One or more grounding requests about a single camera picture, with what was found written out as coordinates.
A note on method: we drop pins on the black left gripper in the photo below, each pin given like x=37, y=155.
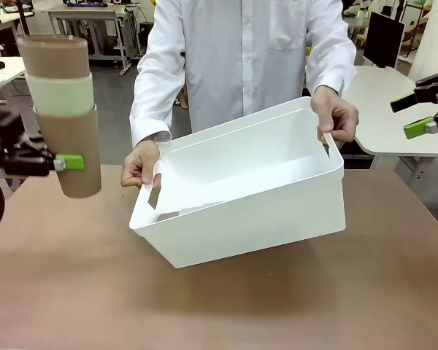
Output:
x=11, y=146

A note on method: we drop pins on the brown tall cup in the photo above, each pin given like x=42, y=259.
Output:
x=54, y=62
x=73, y=138

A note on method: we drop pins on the pale green tall cup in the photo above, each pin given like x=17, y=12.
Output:
x=58, y=95

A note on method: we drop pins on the white plastic basket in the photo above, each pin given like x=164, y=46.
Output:
x=241, y=226

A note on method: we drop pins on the person's left forearm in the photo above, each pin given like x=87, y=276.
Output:
x=332, y=65

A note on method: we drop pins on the person's right forearm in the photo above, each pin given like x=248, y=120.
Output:
x=149, y=102

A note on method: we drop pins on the person's right hand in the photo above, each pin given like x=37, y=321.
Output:
x=138, y=164

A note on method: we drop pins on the person's left hand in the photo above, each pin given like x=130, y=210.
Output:
x=339, y=116

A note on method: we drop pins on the white side table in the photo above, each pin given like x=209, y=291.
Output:
x=379, y=109

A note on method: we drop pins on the black monitor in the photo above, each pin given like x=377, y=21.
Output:
x=383, y=36

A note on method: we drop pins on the white work table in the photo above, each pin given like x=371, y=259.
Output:
x=11, y=65

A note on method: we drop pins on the grey metal desk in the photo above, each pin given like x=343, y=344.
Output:
x=84, y=14

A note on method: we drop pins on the black stand pole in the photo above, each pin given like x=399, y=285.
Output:
x=23, y=18

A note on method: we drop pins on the white desk with dark items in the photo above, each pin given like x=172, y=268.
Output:
x=7, y=18

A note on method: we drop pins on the person in white coat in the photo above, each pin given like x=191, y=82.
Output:
x=241, y=54

